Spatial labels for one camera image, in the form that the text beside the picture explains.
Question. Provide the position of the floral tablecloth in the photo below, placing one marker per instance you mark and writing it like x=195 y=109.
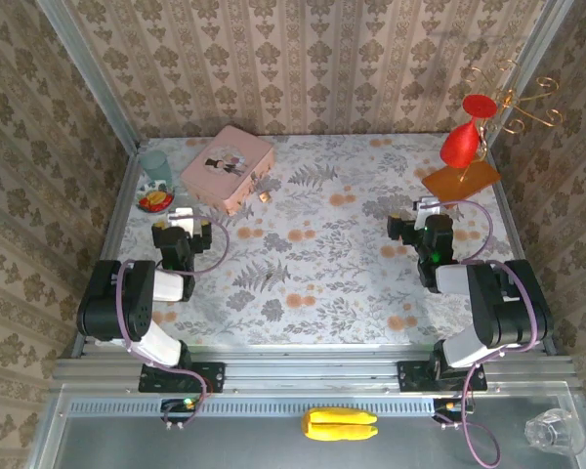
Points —
x=322 y=254

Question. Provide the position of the aluminium front frame rail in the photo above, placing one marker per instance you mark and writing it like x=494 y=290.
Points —
x=312 y=366

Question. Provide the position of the red wine glass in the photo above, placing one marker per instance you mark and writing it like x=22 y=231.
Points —
x=461 y=146

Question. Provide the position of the clear drinking glass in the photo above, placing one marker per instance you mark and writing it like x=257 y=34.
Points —
x=554 y=432

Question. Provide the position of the aluminium frame post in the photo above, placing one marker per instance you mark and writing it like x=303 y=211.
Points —
x=534 y=63
x=85 y=68

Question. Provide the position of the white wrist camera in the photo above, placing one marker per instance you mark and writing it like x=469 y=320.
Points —
x=426 y=207
x=181 y=220

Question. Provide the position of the pink tin box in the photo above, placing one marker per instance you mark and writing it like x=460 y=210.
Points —
x=224 y=166

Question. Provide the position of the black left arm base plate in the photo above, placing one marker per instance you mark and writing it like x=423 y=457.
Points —
x=210 y=378

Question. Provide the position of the yellow toy bananas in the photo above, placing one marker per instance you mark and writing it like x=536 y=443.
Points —
x=339 y=425

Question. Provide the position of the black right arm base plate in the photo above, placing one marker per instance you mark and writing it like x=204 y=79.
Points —
x=410 y=376

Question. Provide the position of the green translucent plastic cup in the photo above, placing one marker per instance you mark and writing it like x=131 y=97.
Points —
x=156 y=168

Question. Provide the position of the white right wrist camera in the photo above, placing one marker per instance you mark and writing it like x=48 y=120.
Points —
x=426 y=207

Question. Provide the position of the small plate with toy fruit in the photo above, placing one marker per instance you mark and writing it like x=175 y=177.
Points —
x=155 y=200

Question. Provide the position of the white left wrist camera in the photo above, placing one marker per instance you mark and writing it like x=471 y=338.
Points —
x=181 y=220

